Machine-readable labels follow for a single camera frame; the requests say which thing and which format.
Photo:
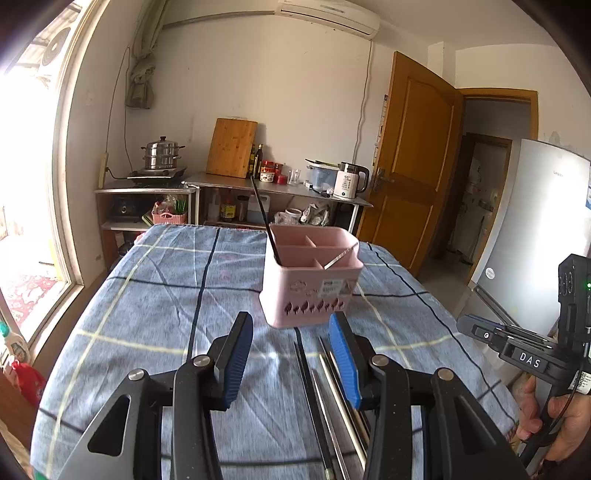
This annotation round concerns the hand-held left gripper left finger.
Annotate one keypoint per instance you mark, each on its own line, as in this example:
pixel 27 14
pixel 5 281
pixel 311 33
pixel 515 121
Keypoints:
pixel 234 369

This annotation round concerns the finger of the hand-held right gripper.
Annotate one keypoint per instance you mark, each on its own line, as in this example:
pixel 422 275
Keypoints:
pixel 480 331

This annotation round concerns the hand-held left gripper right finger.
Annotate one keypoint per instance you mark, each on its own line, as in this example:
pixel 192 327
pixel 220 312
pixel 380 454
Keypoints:
pixel 345 369

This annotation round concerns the metal chopstick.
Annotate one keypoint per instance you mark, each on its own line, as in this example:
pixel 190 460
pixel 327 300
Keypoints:
pixel 341 397
pixel 330 424

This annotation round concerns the black chopstick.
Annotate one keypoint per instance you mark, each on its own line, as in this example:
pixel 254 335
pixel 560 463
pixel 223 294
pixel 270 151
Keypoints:
pixel 314 415
pixel 265 221

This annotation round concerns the pink utensil holder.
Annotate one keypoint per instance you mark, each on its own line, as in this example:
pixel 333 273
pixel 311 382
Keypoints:
pixel 309 295

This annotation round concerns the person's right hand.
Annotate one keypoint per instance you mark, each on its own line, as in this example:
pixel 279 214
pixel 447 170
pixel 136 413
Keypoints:
pixel 528 415

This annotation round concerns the blue plaid cloth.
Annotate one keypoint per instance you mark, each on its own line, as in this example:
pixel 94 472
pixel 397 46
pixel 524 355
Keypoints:
pixel 161 314

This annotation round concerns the silver refrigerator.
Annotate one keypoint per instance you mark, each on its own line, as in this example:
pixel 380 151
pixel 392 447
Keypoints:
pixel 526 221

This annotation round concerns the crumpled plastic bags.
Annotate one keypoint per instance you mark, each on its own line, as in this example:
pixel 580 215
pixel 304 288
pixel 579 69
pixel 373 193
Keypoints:
pixel 316 216

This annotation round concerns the translucent plastic jug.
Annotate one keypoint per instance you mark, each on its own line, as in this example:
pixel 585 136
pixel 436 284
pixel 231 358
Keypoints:
pixel 257 210

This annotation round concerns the white mug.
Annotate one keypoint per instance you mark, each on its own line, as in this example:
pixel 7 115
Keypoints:
pixel 292 217

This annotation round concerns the soy sauce bottle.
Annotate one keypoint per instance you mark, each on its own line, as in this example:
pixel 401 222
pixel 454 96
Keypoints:
pixel 227 207

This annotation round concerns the pink plastic basket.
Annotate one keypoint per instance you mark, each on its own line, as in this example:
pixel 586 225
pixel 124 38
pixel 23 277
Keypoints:
pixel 169 218

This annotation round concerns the wooden door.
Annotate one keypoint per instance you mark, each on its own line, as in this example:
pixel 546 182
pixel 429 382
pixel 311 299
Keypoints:
pixel 411 175

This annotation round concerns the metal kitchen shelf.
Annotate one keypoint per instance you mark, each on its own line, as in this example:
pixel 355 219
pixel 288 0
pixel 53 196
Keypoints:
pixel 240 184

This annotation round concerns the white electric kettle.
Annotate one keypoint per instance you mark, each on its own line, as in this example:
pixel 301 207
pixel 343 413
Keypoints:
pixel 348 182

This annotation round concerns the clear plastic container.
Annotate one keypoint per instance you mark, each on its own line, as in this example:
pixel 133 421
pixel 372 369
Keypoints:
pixel 323 177

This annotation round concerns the black kitchen appliance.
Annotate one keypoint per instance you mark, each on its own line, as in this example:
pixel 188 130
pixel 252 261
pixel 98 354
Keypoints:
pixel 127 207

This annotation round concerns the white patterned jar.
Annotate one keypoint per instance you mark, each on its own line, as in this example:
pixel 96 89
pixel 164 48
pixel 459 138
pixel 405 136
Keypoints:
pixel 267 177

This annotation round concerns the clear drinking glass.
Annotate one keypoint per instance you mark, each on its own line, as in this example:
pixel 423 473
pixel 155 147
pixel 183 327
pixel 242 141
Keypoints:
pixel 294 177

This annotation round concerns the low wooden shelf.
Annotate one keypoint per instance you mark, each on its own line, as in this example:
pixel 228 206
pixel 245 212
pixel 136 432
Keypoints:
pixel 138 189

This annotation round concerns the red-lid jar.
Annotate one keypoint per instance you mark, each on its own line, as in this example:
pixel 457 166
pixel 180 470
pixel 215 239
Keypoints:
pixel 268 166

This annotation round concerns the red plastic bag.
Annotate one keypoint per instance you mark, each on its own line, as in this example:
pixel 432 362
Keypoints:
pixel 27 383

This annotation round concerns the dark oil bottle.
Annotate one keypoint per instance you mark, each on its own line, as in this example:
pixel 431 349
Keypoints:
pixel 258 161

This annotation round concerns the black induction cooker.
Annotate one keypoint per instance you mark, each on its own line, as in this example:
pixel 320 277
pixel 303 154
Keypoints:
pixel 157 174

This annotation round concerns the bamboo cutting board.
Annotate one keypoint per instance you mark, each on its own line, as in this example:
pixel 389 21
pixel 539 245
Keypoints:
pixel 231 147

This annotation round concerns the white detergent bottle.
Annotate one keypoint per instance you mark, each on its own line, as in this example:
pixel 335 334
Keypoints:
pixel 14 344

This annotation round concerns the steel steamer pot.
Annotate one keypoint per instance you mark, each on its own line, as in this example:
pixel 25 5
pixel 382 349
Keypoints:
pixel 161 154

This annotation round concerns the white power strip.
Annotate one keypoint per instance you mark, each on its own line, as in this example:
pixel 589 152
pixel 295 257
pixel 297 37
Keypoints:
pixel 104 170

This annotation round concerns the tied beige curtain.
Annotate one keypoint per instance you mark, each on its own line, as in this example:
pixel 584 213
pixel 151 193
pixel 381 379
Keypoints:
pixel 141 83

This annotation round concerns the white air conditioner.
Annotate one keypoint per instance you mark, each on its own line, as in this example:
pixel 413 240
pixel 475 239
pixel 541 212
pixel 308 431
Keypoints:
pixel 328 14

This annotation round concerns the wall calendar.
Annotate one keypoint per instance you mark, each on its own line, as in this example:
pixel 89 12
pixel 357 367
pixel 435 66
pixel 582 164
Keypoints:
pixel 382 129

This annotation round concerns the window frame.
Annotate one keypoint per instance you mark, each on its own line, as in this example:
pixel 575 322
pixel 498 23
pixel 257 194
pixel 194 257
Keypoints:
pixel 64 184

